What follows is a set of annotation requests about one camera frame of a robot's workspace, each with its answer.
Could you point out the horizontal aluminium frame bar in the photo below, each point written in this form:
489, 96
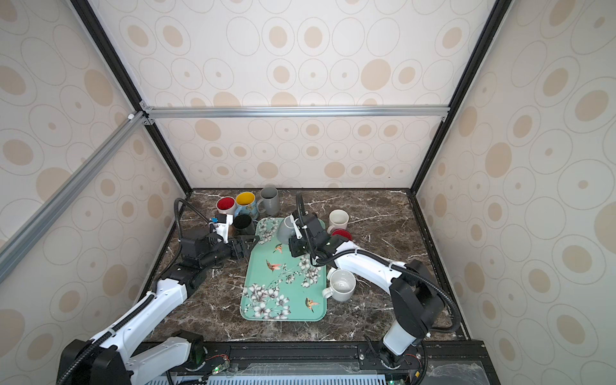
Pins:
295, 112

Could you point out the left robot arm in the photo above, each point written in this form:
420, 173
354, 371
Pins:
134, 313

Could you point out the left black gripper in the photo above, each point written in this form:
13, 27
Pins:
243, 251

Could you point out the pale pink mug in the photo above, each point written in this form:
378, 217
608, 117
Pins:
338, 219

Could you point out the black frame post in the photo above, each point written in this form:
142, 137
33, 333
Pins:
488, 33
93, 26

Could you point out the left black frame post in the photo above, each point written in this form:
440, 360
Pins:
93, 26

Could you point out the large white mug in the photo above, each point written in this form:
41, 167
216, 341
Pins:
330, 273

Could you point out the cream beige mug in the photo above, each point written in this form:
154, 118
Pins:
341, 287

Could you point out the right black frame post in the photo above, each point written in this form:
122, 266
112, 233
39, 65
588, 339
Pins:
488, 33

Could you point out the left diagonal aluminium bar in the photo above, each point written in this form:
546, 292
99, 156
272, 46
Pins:
31, 232

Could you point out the white mug red inside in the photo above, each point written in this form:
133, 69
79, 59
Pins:
226, 206

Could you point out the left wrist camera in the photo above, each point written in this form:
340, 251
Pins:
220, 224

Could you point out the tall dark grey mug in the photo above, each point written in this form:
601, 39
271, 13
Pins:
269, 202

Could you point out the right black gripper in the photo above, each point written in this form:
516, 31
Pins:
298, 241

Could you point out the small light grey mug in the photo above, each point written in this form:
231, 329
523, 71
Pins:
286, 230

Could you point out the blue butterfly mug yellow inside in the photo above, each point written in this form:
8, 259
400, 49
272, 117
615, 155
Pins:
246, 205

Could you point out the mint green floral tray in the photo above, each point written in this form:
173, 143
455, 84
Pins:
279, 287

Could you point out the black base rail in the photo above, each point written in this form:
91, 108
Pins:
448, 362

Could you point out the black mug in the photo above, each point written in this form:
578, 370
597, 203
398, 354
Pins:
244, 225

